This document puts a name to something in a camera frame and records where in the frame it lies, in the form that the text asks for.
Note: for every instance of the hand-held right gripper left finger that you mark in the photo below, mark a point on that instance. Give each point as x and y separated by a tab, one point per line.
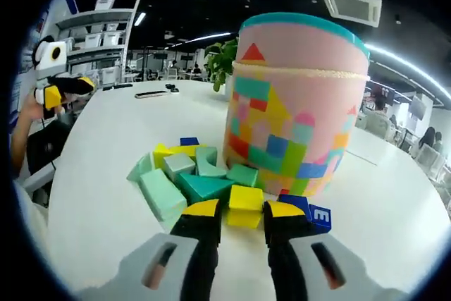
197	230

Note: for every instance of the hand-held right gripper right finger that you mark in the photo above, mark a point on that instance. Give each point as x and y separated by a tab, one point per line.
285	230

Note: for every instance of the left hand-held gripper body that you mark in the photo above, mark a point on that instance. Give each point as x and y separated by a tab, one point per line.
53	68

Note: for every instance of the blue letter toy block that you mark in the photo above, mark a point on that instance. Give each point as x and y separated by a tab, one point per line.
299	202
320	216

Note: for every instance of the pile of toy blocks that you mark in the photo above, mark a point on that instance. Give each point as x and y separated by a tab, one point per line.
204	188

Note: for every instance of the yellow toy block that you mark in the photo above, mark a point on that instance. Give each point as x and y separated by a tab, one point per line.
245	202

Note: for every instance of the pink toy storage bucket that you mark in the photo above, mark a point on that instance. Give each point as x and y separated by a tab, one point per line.
299	86

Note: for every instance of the rows of white storage bins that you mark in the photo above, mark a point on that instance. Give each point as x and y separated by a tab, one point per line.
111	38

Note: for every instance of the group of white office chairs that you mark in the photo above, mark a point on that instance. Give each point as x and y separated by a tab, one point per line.
426	154

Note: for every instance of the person's left hand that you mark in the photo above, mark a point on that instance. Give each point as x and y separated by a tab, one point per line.
33	112

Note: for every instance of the black flat case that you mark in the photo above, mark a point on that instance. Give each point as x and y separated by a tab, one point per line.
118	86

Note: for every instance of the grey metal shelf rack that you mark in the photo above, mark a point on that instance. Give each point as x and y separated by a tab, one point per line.
95	15

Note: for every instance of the smartphone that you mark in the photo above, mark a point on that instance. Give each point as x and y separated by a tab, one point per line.
151	94

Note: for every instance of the white armrest office chair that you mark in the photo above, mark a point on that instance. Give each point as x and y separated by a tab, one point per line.
38	179

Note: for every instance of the small ceiling light panel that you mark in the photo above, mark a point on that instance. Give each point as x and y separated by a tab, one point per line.
140	19

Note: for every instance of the small black device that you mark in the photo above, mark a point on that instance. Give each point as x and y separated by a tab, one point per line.
171	86
175	90

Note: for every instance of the short ceiling light strip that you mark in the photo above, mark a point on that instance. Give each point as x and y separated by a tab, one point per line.
211	37

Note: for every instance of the green potted plant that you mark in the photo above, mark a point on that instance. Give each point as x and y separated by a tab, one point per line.
220	61

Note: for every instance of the curved ceiling light strip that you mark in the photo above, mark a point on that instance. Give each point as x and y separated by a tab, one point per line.
378	50

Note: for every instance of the ceiling air conditioner unit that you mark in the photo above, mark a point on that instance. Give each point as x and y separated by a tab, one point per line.
352	6

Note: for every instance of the wall-mounted monitor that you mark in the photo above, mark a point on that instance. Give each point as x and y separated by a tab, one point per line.
418	107

